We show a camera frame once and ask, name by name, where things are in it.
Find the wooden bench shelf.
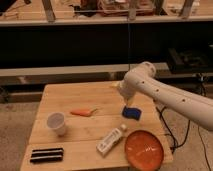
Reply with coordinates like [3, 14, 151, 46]
[0, 62, 170, 79]

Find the black cable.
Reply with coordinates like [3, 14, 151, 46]
[156, 105, 212, 171]

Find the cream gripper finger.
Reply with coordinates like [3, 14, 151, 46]
[126, 99, 134, 108]

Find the white plastic bottle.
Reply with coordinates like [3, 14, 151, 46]
[96, 124, 127, 156]

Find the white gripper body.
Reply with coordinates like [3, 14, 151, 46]
[117, 81, 136, 101]

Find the blue sponge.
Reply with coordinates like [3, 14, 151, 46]
[122, 107, 141, 120]

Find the orange plate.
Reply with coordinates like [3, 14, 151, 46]
[124, 130, 164, 171]

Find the orange pepper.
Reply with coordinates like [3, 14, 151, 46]
[70, 109, 98, 117]

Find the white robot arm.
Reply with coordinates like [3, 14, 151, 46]
[117, 61, 213, 131]

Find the black ridged block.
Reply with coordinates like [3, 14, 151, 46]
[30, 148, 64, 163]

